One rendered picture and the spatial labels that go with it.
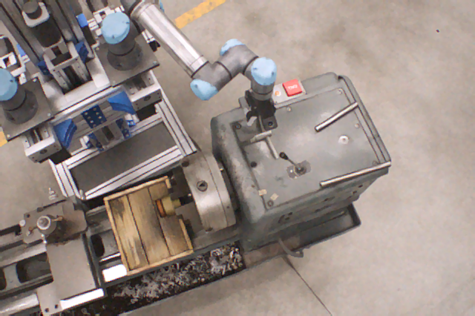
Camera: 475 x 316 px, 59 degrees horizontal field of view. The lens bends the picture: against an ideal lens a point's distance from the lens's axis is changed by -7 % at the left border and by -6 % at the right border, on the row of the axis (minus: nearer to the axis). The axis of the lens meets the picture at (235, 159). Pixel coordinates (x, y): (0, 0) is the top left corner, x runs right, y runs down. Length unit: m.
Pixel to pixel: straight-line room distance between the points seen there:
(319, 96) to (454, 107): 1.90
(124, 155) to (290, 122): 1.39
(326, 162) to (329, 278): 1.32
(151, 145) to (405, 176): 1.69
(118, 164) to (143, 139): 0.22
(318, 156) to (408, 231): 1.51
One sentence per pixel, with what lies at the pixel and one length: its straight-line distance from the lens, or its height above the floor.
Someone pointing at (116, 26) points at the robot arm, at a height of 1.39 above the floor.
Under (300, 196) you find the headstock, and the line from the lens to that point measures 1.61.
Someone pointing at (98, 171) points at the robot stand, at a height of 0.21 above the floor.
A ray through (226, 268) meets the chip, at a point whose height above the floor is 0.55.
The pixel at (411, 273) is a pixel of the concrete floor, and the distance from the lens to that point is 3.03.
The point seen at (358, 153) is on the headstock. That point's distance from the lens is 1.71.
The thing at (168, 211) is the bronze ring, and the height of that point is 1.11.
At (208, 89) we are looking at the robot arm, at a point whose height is 1.62.
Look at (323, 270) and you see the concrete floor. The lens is 2.86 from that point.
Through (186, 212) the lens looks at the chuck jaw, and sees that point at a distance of 1.73.
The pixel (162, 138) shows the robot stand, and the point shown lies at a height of 0.21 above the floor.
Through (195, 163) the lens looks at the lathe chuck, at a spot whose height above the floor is 1.22.
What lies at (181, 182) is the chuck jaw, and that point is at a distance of 1.71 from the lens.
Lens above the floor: 2.79
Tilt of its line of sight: 70 degrees down
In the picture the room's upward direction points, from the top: 2 degrees clockwise
